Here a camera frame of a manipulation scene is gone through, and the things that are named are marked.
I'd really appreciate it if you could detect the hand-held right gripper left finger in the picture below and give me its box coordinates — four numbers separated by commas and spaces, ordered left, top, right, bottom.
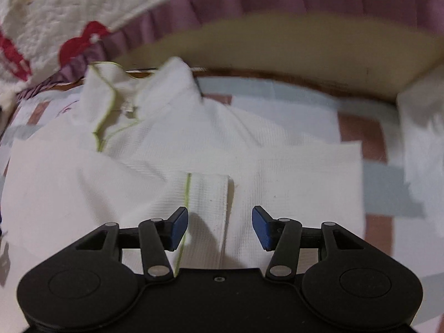
75, 206, 190, 283

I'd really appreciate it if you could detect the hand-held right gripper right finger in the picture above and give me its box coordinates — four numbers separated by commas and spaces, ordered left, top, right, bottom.
252, 205, 367, 280

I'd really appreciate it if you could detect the white polo shirt green trim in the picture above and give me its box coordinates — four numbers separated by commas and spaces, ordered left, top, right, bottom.
2, 56, 365, 278

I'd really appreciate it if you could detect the white cloth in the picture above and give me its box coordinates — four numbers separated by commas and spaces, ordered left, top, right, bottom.
396, 73, 444, 221

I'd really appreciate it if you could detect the white quilted blanket red print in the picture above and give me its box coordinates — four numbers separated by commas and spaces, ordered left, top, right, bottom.
0, 0, 240, 112

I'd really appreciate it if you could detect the beige wooden bed frame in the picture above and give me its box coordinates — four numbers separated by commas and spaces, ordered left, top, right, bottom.
111, 16, 444, 102

